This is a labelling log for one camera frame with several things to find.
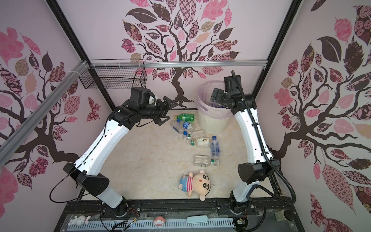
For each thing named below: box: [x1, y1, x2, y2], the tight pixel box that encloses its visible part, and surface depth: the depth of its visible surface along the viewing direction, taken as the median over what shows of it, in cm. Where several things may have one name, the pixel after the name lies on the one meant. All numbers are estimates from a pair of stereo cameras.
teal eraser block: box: [186, 215, 209, 224], surface depth 70 cm
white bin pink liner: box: [197, 80, 233, 135], surface depth 94 cm
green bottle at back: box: [174, 113, 196, 122], surface depth 112 cm
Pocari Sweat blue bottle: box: [176, 118, 196, 132], surface depth 107 cm
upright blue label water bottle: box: [210, 135, 220, 160], surface depth 94 cm
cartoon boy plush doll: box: [178, 169, 212, 202], surface depth 77 cm
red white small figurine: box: [153, 216, 167, 227], surface depth 67 cm
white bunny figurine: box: [67, 215, 92, 226], surface depth 70 cm
